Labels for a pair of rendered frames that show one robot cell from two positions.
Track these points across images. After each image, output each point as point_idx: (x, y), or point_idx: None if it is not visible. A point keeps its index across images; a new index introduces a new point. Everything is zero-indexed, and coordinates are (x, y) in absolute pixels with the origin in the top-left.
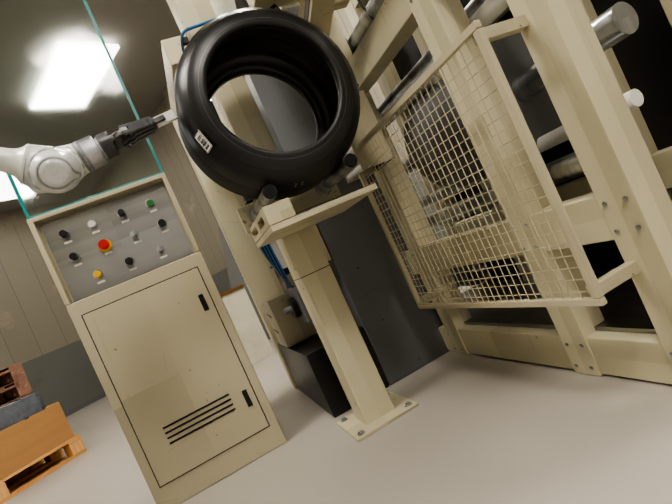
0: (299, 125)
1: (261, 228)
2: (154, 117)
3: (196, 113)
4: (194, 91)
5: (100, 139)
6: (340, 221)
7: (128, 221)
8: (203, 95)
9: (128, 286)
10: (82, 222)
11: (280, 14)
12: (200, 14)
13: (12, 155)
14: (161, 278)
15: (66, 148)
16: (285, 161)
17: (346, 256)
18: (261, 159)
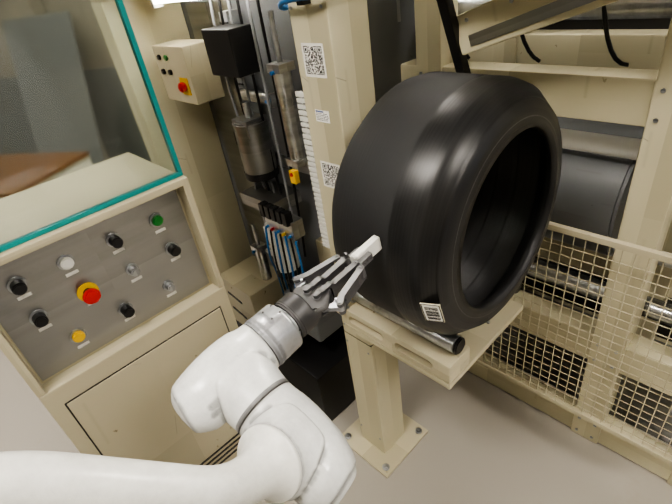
0: None
1: (397, 346)
2: (358, 256)
3: (442, 280)
4: (449, 248)
5: (304, 323)
6: None
7: (123, 250)
8: (457, 254)
9: (132, 350)
10: (47, 260)
11: (545, 107)
12: None
13: (277, 481)
14: (175, 330)
15: (267, 361)
16: (488, 315)
17: None
18: (474, 321)
